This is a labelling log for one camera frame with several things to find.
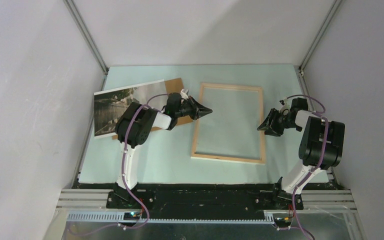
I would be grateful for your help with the front aluminium rail frame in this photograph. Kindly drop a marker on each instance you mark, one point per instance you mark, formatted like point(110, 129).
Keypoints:
point(328, 213)

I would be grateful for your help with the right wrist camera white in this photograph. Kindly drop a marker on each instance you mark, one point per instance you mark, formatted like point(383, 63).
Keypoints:
point(285, 109)

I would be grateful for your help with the brown backing board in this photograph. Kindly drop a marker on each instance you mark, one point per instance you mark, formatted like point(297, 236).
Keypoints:
point(172, 87)

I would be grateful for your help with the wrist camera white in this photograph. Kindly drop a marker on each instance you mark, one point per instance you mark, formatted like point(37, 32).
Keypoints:
point(184, 93)
point(285, 109)

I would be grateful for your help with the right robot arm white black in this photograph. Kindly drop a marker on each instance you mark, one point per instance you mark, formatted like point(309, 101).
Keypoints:
point(320, 148)

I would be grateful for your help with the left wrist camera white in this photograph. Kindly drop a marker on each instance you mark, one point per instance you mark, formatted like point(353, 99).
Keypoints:
point(184, 93)

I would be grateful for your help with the light wooden picture frame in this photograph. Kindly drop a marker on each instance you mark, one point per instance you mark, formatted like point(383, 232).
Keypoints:
point(195, 132)

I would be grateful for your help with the right aluminium corner rail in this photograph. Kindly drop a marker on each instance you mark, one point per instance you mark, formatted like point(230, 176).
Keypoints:
point(324, 27)

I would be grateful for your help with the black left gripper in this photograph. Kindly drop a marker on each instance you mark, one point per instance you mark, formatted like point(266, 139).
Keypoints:
point(198, 111)

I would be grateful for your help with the left aluminium corner rail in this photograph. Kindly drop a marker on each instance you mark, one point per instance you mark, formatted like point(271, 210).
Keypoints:
point(86, 34)

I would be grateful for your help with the printed photo with white border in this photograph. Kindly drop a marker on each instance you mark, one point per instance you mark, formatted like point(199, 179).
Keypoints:
point(109, 105)

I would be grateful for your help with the aluminium corner rail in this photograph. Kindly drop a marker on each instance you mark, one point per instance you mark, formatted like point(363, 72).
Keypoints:
point(324, 27)
point(86, 34)

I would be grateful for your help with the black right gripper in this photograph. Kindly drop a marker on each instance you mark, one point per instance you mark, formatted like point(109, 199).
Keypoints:
point(273, 114)

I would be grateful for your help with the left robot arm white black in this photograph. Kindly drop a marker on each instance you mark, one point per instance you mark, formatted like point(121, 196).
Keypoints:
point(135, 125)

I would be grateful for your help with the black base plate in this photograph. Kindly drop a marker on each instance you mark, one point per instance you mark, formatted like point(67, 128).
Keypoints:
point(198, 202)

